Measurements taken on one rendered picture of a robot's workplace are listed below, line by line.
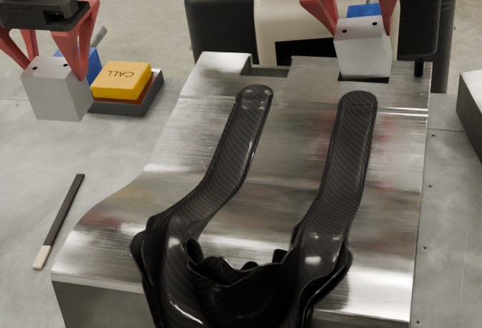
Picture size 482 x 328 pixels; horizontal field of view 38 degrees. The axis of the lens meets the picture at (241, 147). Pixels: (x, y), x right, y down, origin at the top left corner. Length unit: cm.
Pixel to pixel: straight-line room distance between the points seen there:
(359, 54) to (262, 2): 39
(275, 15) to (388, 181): 50
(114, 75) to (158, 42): 174
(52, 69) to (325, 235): 32
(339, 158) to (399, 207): 9
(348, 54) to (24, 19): 32
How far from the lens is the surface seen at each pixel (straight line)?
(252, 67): 81
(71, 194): 80
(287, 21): 108
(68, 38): 65
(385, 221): 57
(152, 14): 285
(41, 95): 72
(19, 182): 85
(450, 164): 78
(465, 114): 82
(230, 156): 68
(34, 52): 74
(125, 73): 91
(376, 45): 72
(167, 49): 259
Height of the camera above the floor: 131
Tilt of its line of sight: 39 degrees down
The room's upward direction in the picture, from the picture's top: 8 degrees counter-clockwise
